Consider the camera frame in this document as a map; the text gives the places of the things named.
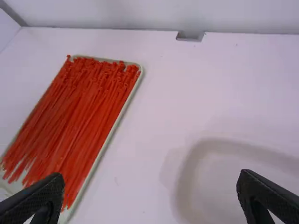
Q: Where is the row of orange cable ties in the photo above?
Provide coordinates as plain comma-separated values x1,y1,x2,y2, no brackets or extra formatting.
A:
1,55,142,214

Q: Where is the pale tray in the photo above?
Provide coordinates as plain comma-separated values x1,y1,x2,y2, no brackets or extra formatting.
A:
0,54,145,224

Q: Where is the white dish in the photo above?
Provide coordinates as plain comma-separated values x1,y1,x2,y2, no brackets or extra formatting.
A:
174,137,299,224

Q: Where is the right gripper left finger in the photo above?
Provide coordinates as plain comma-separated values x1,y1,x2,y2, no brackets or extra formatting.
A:
0,172,66,224

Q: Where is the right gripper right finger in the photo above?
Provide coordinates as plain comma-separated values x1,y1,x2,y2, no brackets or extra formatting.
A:
235,168,299,224

